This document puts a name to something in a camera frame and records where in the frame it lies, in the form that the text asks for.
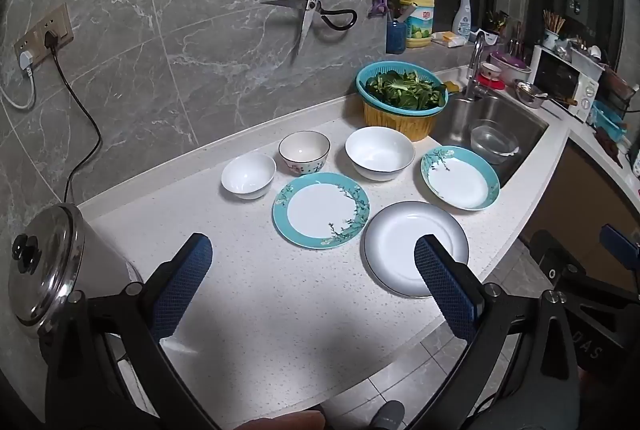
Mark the grey shoe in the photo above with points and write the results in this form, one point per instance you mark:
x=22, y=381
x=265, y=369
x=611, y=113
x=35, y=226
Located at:
x=387, y=415

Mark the red mat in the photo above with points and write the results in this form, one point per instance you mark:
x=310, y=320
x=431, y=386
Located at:
x=491, y=83

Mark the floral patterned bowl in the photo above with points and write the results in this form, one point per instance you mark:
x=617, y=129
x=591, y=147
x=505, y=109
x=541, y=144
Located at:
x=305, y=147

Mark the white jug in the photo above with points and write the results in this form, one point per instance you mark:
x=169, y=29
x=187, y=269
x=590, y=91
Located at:
x=487, y=37

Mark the steel cooking pot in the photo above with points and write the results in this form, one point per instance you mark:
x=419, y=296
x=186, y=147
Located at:
x=107, y=255

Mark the white microwave oven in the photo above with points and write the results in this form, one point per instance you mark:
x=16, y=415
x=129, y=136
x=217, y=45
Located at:
x=555, y=74

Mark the yellow detergent bottle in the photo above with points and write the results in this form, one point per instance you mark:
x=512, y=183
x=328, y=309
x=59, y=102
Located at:
x=417, y=27

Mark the teal plastic rack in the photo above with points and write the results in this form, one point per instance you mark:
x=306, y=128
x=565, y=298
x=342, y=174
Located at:
x=610, y=122

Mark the large white bowl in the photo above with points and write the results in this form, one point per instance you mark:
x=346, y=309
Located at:
x=380, y=154

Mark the person's left hand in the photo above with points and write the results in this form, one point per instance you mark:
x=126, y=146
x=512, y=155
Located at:
x=285, y=422

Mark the yellow sponge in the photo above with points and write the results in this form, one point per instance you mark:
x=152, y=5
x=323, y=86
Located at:
x=453, y=85

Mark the white plate dark rim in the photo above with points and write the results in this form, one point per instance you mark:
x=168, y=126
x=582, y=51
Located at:
x=395, y=250

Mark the steel pot lid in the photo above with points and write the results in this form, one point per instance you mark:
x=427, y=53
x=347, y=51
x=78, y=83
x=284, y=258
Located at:
x=45, y=270

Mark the teal colander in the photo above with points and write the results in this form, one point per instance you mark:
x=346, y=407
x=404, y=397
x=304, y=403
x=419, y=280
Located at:
x=367, y=77

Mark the white yellow sponge pack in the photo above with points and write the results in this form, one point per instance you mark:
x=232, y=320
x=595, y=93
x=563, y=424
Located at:
x=449, y=39

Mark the steel faucet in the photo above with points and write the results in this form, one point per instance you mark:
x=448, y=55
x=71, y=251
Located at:
x=472, y=64

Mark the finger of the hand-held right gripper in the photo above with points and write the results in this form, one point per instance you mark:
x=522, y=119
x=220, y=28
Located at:
x=620, y=241
x=546, y=255

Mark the steel sink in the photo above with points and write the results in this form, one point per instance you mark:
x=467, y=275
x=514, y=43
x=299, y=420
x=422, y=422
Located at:
x=520, y=124

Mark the teal floral deep plate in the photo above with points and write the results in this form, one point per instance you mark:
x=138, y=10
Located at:
x=457, y=182

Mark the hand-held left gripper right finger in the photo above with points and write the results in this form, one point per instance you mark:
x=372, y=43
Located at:
x=445, y=290

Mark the chopstick holder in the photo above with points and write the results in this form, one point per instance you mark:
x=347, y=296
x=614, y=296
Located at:
x=551, y=34

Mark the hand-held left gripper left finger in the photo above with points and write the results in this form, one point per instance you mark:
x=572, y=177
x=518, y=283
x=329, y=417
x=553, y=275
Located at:
x=182, y=280

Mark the kitchen scissors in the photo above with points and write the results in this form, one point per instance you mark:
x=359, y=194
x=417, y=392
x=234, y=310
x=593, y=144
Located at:
x=312, y=3

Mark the green leafy vegetables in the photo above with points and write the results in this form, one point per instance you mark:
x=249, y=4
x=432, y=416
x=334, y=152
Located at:
x=400, y=89

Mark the purple white container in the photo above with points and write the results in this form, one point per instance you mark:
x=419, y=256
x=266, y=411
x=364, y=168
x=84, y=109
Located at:
x=512, y=64

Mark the blue utensil cup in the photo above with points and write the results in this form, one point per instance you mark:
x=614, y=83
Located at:
x=395, y=38

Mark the white spray bottle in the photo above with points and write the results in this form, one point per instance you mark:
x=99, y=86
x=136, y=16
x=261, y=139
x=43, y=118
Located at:
x=462, y=22

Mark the wall socket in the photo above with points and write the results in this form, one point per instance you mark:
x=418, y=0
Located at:
x=62, y=22

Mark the small red white bowl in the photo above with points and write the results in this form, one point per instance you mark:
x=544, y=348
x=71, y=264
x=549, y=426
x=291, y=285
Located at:
x=490, y=69

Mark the clear glass bowl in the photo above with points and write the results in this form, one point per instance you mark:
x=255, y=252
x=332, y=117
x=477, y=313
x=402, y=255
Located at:
x=492, y=142

